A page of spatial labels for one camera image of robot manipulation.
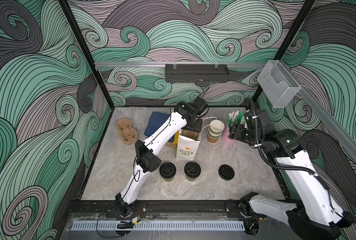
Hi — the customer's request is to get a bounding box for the clear acrylic wall holder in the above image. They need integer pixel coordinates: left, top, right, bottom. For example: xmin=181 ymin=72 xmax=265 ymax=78
xmin=257 ymin=60 xmax=301 ymax=109

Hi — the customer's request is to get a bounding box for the stack of black lids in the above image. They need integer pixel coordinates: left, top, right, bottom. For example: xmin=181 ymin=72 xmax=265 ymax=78
xmin=218 ymin=165 xmax=235 ymax=181

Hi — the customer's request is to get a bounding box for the white paper takeout bag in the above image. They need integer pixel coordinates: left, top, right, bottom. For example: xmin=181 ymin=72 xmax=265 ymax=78
xmin=176 ymin=122 xmax=211 ymax=161

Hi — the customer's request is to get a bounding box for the green paper coffee cup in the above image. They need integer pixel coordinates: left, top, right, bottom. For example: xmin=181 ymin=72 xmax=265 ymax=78
xmin=186 ymin=176 xmax=197 ymax=182

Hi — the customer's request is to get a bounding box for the green wrapped straw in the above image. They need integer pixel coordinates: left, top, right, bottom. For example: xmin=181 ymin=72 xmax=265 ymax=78
xmin=236 ymin=111 xmax=244 ymax=124

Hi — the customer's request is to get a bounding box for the white slotted cable duct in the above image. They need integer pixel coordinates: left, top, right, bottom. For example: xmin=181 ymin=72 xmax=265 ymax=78
xmin=71 ymin=221 xmax=245 ymax=232

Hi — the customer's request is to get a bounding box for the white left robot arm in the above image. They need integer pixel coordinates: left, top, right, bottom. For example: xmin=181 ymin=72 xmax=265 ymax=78
xmin=116 ymin=97 xmax=209 ymax=217

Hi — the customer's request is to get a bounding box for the stack of paper cups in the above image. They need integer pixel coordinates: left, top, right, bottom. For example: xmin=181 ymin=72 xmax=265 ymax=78
xmin=207 ymin=120 xmax=225 ymax=144

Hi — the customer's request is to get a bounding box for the brown pulp cup carrier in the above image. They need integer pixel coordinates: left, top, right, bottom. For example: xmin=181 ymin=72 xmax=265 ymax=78
xmin=115 ymin=118 xmax=139 ymax=145

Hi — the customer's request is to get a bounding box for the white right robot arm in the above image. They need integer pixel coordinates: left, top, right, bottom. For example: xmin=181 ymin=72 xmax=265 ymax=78
xmin=229 ymin=110 xmax=355 ymax=240

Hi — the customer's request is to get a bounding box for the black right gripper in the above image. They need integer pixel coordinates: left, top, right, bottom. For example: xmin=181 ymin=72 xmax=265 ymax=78
xmin=230 ymin=121 xmax=267 ymax=150

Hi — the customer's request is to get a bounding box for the pink straw holder cup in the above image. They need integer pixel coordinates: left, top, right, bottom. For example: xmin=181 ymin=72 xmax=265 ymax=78
xmin=221 ymin=132 xmax=237 ymax=146

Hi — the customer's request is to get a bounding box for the navy blue napkin stack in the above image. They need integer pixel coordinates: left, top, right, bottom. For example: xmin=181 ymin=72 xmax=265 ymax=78
xmin=144 ymin=112 xmax=170 ymax=137

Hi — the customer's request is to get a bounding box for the white wrapped straw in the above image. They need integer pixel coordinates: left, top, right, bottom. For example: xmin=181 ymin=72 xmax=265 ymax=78
xmin=228 ymin=112 xmax=235 ymax=128

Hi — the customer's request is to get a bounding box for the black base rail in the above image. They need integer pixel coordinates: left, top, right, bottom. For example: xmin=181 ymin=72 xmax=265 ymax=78
xmin=66 ymin=199 xmax=305 ymax=218

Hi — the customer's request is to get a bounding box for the brown cardboard napkin box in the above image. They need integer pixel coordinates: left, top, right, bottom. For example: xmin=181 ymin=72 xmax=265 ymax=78
xmin=165 ymin=143 xmax=178 ymax=149

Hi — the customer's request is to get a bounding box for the black wall shelf tray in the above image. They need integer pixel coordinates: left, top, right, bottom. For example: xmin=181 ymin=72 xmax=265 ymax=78
xmin=165 ymin=63 xmax=230 ymax=84

